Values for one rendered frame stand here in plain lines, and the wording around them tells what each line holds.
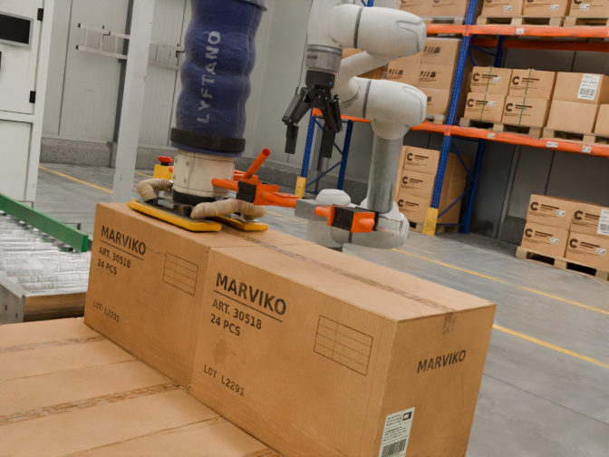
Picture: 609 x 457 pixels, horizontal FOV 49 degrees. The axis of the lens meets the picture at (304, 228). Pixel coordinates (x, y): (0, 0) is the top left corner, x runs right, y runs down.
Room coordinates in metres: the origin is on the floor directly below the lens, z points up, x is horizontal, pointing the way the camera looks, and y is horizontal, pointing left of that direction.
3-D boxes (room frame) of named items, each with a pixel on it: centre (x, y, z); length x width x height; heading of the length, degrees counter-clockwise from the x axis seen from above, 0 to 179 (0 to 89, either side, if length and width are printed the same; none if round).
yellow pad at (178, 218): (1.96, 0.40, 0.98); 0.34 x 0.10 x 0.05; 48
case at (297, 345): (1.60, -0.12, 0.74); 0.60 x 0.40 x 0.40; 47
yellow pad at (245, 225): (2.10, 0.27, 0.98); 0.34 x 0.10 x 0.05; 48
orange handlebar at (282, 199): (1.99, 0.10, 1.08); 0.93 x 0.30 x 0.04; 48
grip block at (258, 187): (1.86, 0.15, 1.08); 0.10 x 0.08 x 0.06; 138
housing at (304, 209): (1.72, -0.01, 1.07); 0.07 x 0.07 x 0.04; 48
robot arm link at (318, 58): (1.73, 0.02, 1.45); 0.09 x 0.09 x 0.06
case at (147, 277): (2.02, 0.31, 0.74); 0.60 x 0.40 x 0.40; 47
